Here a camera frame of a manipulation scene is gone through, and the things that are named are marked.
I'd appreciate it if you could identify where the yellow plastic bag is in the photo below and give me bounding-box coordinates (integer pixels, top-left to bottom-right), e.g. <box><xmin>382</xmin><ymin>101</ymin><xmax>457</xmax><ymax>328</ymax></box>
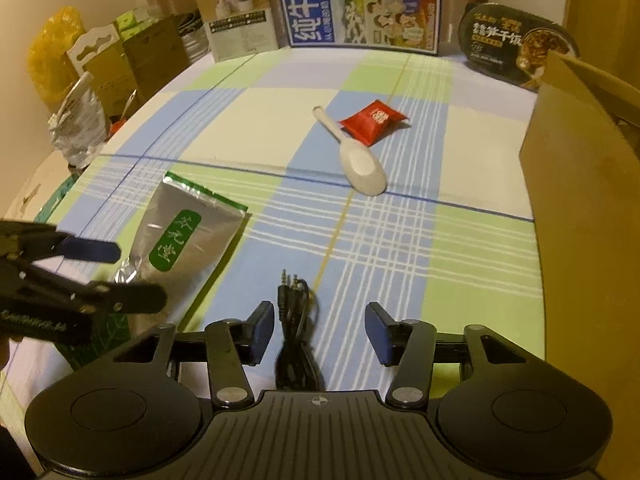
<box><xmin>27</xmin><ymin>6</ymin><xmax>83</xmax><ymax>106</ymax></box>

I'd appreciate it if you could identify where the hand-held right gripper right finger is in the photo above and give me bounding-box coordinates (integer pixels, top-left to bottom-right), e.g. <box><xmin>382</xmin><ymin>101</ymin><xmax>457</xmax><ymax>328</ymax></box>
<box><xmin>364</xmin><ymin>301</ymin><xmax>526</xmax><ymax>408</ymax></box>

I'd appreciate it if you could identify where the wooden door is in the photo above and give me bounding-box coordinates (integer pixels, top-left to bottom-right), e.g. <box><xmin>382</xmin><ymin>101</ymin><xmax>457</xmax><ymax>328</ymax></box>
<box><xmin>564</xmin><ymin>0</ymin><xmax>640</xmax><ymax>68</ymax></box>

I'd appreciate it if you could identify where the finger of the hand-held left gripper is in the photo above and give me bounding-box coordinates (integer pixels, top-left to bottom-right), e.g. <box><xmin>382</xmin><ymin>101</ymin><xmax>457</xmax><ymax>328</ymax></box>
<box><xmin>20</xmin><ymin>260</ymin><xmax>168</xmax><ymax>316</ymax></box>
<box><xmin>0</xmin><ymin>218</ymin><xmax>122</xmax><ymax>264</ymax></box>

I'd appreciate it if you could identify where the black instant rice bowl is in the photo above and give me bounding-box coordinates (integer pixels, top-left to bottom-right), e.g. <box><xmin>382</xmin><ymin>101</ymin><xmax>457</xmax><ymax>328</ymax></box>
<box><xmin>457</xmin><ymin>2</ymin><xmax>581</xmax><ymax>92</ymax></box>

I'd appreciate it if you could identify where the silver foil bag green print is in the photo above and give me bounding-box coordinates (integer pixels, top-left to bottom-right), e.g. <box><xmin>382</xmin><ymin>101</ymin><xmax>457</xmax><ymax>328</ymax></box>
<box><xmin>65</xmin><ymin>171</ymin><xmax>249</xmax><ymax>373</ymax></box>

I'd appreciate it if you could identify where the cardboard hang tab package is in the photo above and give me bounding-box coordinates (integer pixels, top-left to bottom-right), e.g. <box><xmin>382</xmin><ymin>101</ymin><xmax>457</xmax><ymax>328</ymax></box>
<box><xmin>66</xmin><ymin>24</ymin><xmax>138</xmax><ymax>111</ymax></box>

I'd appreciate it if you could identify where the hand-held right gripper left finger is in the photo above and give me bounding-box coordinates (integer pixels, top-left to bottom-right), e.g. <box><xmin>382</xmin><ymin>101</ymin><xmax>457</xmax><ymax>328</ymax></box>
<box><xmin>112</xmin><ymin>301</ymin><xmax>276</xmax><ymax>408</ymax></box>

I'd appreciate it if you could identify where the white box with plant print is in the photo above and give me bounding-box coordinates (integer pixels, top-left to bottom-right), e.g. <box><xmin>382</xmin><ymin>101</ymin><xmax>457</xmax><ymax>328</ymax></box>
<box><xmin>194</xmin><ymin>0</ymin><xmax>280</xmax><ymax>63</ymax></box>

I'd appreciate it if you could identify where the black audio cable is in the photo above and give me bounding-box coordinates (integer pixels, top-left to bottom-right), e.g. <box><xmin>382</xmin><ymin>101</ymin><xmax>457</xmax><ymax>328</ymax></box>
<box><xmin>274</xmin><ymin>269</ymin><xmax>326</xmax><ymax>391</ymax></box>

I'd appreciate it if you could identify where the blue milk carton box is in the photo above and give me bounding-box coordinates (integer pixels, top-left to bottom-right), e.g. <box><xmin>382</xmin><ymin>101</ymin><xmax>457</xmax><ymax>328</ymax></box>
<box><xmin>272</xmin><ymin>0</ymin><xmax>443</xmax><ymax>56</ymax></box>

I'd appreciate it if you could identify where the checked cloth covered desktop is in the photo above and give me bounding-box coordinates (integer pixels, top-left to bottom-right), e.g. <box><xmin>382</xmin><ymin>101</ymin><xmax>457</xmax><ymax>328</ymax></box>
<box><xmin>0</xmin><ymin>44</ymin><xmax>548</xmax><ymax>413</ymax></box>

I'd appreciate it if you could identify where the crumpled silver foil bag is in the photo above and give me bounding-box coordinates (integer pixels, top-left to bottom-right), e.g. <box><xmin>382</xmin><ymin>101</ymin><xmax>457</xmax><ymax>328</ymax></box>
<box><xmin>48</xmin><ymin>71</ymin><xmax>110</xmax><ymax>171</ymax></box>

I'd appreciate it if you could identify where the red snack packet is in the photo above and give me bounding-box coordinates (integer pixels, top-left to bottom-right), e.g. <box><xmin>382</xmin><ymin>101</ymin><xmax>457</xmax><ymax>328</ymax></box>
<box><xmin>339</xmin><ymin>100</ymin><xmax>410</xmax><ymax>147</ymax></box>

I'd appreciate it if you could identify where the green tissue pack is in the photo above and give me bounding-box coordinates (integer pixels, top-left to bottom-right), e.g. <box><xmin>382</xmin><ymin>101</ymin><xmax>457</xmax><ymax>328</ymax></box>
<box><xmin>116</xmin><ymin>7</ymin><xmax>161</xmax><ymax>41</ymax></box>

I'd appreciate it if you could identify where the small brown cardboard box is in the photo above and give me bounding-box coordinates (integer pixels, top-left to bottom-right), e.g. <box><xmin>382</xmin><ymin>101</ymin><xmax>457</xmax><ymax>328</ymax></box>
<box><xmin>122</xmin><ymin>15</ymin><xmax>191</xmax><ymax>111</ymax></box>

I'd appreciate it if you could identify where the white plastic spoon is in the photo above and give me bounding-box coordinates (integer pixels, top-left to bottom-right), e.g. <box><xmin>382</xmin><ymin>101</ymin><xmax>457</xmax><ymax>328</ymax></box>
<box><xmin>312</xmin><ymin>106</ymin><xmax>388</xmax><ymax>197</ymax></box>

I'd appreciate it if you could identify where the large brown cardboard box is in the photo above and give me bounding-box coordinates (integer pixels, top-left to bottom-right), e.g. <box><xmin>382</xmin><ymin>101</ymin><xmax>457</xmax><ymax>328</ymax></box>
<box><xmin>518</xmin><ymin>49</ymin><xmax>640</xmax><ymax>441</ymax></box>

